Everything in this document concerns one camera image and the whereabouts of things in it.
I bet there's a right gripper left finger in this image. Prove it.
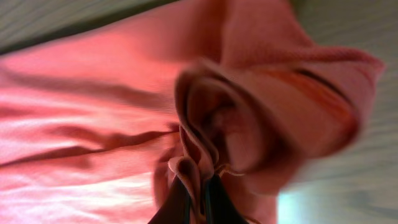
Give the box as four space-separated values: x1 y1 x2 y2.
148 177 191 224

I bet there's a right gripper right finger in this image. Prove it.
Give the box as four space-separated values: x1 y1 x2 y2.
204 175 248 224

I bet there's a coral red t-shirt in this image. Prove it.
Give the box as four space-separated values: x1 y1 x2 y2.
1 0 383 223

